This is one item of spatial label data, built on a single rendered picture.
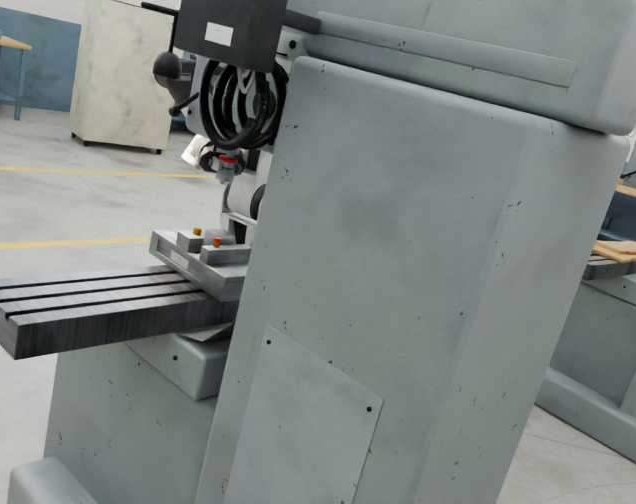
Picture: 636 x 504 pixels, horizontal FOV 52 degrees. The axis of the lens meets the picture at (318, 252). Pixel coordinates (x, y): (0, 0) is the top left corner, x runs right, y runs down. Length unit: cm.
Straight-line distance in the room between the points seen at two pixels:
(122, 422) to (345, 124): 112
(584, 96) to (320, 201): 47
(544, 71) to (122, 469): 148
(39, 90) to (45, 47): 57
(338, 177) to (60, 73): 885
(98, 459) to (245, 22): 137
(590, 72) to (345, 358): 61
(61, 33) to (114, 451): 825
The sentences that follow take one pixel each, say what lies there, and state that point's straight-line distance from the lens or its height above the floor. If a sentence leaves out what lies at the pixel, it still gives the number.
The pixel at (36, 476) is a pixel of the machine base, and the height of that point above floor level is 20.
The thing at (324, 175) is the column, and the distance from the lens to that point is 119.
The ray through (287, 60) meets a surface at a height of 154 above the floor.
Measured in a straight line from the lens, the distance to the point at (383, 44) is 129.
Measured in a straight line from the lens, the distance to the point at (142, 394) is 183.
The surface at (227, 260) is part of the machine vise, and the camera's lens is 176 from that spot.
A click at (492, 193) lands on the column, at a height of 144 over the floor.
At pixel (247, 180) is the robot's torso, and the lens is 240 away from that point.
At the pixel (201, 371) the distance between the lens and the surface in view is 160.
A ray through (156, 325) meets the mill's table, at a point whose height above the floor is 87.
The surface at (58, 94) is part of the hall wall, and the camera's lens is 994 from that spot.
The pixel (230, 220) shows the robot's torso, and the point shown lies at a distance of 249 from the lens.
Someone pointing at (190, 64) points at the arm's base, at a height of 145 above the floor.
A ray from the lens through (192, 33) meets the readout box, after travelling 127.
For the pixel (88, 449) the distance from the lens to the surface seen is 213.
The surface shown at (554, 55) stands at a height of 165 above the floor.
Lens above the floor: 157
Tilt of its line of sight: 16 degrees down
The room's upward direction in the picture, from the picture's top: 14 degrees clockwise
